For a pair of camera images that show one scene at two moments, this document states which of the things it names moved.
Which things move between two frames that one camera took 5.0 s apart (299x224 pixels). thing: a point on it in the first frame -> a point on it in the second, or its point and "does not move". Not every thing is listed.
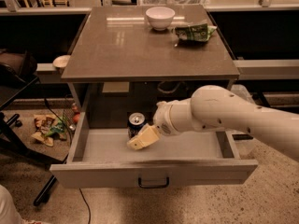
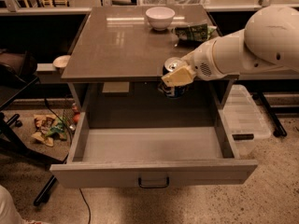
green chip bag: x=197 y=33 does not move
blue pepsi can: x=136 y=120 -> x=172 y=64
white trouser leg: x=8 y=213 does not move
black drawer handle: x=154 y=186 does not move
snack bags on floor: x=48 y=128 does not move
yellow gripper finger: x=147 y=135 -> x=179 y=77
